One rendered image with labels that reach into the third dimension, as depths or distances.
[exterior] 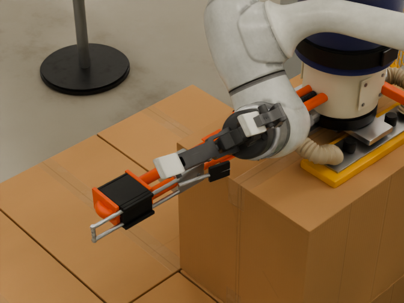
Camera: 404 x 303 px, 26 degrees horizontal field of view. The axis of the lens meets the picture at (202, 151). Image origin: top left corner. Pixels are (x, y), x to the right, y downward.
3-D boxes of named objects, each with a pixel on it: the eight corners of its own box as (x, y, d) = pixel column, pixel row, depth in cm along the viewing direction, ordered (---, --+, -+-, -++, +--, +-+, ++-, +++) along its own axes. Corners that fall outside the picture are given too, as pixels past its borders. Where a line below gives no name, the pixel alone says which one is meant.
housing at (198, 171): (183, 164, 174) (183, 146, 171) (205, 180, 170) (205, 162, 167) (156, 179, 170) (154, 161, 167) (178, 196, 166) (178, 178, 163)
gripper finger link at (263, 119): (268, 124, 121) (287, 115, 120) (257, 127, 116) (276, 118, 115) (264, 115, 121) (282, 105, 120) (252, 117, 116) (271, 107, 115)
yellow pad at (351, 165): (398, 106, 206) (401, 88, 203) (433, 125, 201) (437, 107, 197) (299, 167, 189) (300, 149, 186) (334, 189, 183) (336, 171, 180)
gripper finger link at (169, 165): (177, 151, 125) (172, 154, 125) (156, 157, 118) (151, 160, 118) (186, 171, 124) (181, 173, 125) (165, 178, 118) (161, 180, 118)
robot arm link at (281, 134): (251, 166, 142) (238, 171, 137) (227, 116, 143) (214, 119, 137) (299, 143, 139) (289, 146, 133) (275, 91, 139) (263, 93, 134)
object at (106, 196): (129, 189, 167) (127, 168, 164) (153, 208, 163) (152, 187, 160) (93, 208, 163) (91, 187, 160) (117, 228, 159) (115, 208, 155)
